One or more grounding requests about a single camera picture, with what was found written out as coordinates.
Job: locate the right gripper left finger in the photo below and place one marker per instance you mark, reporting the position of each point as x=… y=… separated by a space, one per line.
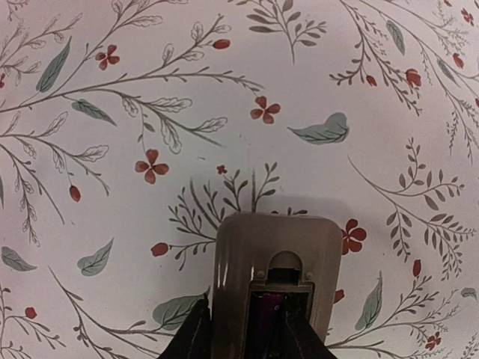
x=193 y=338

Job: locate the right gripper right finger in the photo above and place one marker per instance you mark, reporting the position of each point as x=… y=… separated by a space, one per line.
x=292 y=335

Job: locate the beige remote control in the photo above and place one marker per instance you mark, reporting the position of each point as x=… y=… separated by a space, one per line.
x=272 y=273

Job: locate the floral patterned table mat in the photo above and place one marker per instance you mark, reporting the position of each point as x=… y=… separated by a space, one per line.
x=130 y=130

